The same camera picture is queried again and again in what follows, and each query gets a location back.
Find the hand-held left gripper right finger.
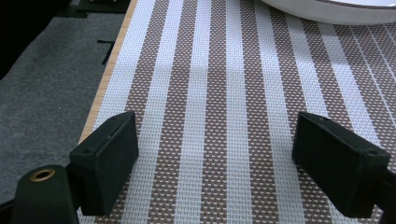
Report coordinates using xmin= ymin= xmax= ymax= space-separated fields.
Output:
xmin=291 ymin=111 xmax=391 ymax=219

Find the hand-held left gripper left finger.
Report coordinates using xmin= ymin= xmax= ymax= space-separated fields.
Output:
xmin=68 ymin=110 xmax=140 ymax=217

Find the grey felt mat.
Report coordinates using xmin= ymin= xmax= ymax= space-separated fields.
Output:
xmin=0 ymin=12 xmax=126 ymax=205

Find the brown white striped woven placemat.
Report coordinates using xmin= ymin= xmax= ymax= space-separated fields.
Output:
xmin=76 ymin=0 xmax=396 ymax=224

